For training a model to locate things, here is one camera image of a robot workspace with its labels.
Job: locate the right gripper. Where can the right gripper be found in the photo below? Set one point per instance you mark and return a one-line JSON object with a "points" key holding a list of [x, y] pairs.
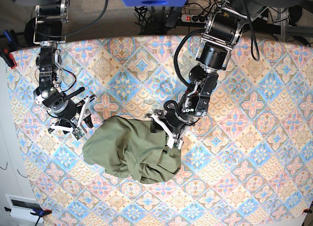
{"points": [[72, 115]]}

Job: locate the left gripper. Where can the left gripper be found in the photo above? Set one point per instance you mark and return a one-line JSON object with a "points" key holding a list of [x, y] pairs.
{"points": [[173, 116]]}

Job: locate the olive green t-shirt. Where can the olive green t-shirt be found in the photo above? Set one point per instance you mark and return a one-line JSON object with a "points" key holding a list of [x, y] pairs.
{"points": [[127, 147]]}

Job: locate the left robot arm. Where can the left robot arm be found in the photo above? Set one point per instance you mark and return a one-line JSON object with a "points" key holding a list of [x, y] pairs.
{"points": [[222, 31]]}

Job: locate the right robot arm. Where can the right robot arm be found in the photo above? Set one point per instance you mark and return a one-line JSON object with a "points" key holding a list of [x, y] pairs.
{"points": [[51, 15]]}

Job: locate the blue clamp lower left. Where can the blue clamp lower left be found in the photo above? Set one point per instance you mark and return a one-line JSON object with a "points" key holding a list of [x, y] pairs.
{"points": [[36, 212]]}

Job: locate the red black clamp upper left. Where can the red black clamp upper left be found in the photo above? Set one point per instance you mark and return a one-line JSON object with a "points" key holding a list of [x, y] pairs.
{"points": [[8, 58]]}

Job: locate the patterned tablecloth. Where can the patterned tablecloth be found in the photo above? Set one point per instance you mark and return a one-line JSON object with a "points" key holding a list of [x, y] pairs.
{"points": [[248, 162]]}

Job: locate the black round stool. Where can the black round stool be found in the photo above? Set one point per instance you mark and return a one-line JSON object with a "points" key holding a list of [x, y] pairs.
{"points": [[29, 32]]}

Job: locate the white power strip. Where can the white power strip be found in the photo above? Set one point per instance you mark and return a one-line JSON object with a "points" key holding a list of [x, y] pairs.
{"points": [[188, 18]]}

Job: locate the red clamp lower right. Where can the red clamp lower right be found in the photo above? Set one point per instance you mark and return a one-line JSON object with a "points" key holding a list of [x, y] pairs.
{"points": [[308, 211]]}

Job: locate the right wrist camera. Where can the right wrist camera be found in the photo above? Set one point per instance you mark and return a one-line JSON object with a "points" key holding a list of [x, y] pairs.
{"points": [[78, 133]]}

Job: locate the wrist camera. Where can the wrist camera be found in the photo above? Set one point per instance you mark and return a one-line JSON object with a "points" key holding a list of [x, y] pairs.
{"points": [[78, 133], [174, 143]]}

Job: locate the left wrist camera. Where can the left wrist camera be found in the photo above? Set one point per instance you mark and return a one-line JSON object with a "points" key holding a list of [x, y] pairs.
{"points": [[174, 143]]}

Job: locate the white wall outlet box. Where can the white wall outlet box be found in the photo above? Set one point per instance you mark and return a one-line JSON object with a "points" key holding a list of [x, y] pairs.
{"points": [[22, 202]]}

